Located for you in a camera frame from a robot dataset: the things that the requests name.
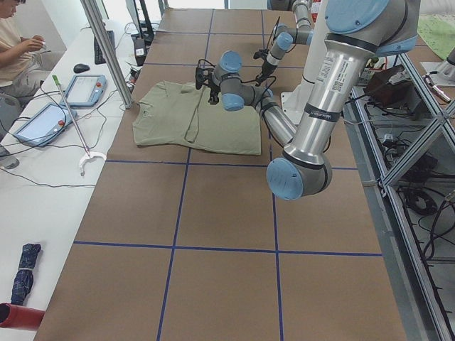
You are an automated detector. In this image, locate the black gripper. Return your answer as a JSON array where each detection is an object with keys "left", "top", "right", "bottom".
[
  {"left": 255, "top": 60, "right": 274, "bottom": 86},
  {"left": 208, "top": 72, "right": 220, "bottom": 104}
]

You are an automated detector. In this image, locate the green long-sleeve shirt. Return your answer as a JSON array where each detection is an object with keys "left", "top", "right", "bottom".
[{"left": 132, "top": 81, "right": 262, "bottom": 156}]

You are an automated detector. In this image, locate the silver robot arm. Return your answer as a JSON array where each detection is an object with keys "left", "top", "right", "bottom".
[
  {"left": 253, "top": 0, "right": 314, "bottom": 86},
  {"left": 196, "top": 1, "right": 420, "bottom": 200}
]

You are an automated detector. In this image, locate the black power adapter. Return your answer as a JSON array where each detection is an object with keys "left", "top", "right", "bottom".
[{"left": 133, "top": 38, "right": 147, "bottom": 66}]

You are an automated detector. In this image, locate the black keyboard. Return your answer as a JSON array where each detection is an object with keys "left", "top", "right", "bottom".
[{"left": 93, "top": 30, "right": 116, "bottom": 65}]

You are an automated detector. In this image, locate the far blue teach pendant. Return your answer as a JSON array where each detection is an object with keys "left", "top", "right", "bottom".
[{"left": 63, "top": 74, "right": 107, "bottom": 109}]

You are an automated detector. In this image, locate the blue teach pendant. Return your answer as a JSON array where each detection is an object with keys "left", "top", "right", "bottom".
[
  {"left": 13, "top": 103, "right": 78, "bottom": 147},
  {"left": 63, "top": 74, "right": 107, "bottom": 109}
]

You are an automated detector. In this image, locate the white reacher grabber stick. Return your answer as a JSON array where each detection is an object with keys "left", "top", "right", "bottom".
[{"left": 52, "top": 75, "right": 107, "bottom": 176}]

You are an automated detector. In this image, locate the black computer mouse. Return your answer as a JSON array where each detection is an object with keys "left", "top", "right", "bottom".
[{"left": 73, "top": 63, "right": 90, "bottom": 74}]

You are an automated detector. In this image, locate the near blue teach pendant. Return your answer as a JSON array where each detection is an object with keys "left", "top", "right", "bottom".
[{"left": 13, "top": 103, "right": 78, "bottom": 147}]

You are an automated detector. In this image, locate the seated person in beige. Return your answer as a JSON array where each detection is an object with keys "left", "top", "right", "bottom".
[{"left": 0, "top": 0, "right": 60, "bottom": 170}]

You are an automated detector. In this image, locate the folded dark blue umbrella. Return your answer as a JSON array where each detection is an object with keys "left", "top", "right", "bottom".
[{"left": 11, "top": 243, "right": 42, "bottom": 305}]

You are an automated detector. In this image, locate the red cylinder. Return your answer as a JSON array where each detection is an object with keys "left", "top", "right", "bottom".
[{"left": 1, "top": 303, "right": 46, "bottom": 331}]

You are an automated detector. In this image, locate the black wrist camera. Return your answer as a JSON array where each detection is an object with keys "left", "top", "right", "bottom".
[
  {"left": 253, "top": 49, "right": 268, "bottom": 60},
  {"left": 195, "top": 59, "right": 215, "bottom": 90}
]

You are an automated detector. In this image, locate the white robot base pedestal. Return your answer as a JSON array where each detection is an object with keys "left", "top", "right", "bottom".
[{"left": 280, "top": 0, "right": 337, "bottom": 126}]

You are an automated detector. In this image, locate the aluminium frame post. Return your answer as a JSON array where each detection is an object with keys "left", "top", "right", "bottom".
[{"left": 80, "top": 0, "right": 133, "bottom": 109}]

